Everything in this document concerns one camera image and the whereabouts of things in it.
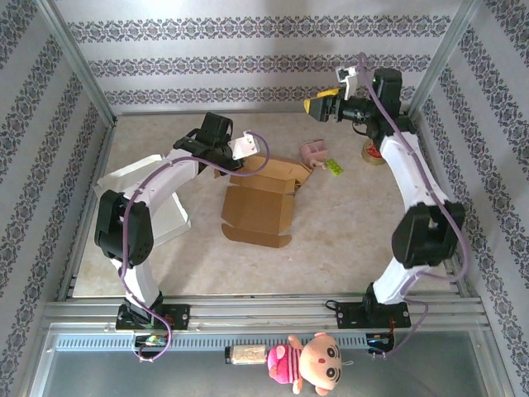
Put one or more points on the brown cardboard box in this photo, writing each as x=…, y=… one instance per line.
x=256, y=207

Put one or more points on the white teal paper box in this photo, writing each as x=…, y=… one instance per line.
x=173, y=223

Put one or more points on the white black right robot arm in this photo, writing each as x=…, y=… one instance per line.
x=407, y=173

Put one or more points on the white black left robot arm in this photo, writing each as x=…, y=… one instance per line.
x=140, y=281

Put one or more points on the pink plastic toy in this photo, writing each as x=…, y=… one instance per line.
x=313, y=151

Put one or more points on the green toy brick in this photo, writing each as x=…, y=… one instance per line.
x=335, y=167

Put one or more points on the gold round tin red lid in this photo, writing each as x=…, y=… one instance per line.
x=370, y=155

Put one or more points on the small electronics board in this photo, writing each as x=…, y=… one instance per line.
x=378, y=341
x=151, y=340

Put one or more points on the beige block with black end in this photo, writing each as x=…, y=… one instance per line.
x=248, y=355

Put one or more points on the grey metal sheet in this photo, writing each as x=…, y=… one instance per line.
x=165, y=376

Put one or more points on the pink plush doll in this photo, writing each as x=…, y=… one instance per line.
x=318, y=364

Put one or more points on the aluminium frame post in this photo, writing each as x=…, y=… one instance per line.
x=441, y=62
x=77, y=62

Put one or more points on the aluminium side rail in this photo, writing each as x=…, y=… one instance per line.
x=456, y=285
x=104, y=144

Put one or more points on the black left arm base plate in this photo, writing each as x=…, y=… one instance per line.
x=179, y=316

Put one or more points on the aluminium mounting rail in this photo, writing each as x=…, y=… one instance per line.
x=264, y=314

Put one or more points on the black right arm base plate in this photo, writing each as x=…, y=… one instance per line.
x=351, y=316

